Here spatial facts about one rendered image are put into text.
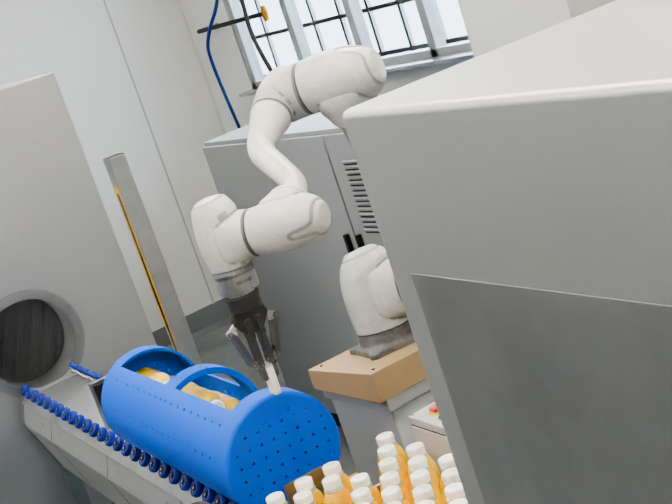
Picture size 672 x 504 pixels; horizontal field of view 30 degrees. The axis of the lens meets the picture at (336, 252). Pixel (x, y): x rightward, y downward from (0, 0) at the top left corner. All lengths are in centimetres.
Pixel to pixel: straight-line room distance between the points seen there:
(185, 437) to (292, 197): 72
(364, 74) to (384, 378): 78
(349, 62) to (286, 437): 87
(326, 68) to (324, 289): 260
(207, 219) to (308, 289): 301
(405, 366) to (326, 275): 220
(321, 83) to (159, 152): 538
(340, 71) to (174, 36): 551
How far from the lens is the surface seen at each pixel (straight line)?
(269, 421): 279
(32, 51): 803
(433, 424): 269
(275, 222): 252
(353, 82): 294
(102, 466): 392
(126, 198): 411
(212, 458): 284
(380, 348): 330
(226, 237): 257
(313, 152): 509
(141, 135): 824
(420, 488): 244
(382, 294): 327
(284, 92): 299
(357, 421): 342
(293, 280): 566
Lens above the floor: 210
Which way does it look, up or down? 13 degrees down
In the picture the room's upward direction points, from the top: 19 degrees counter-clockwise
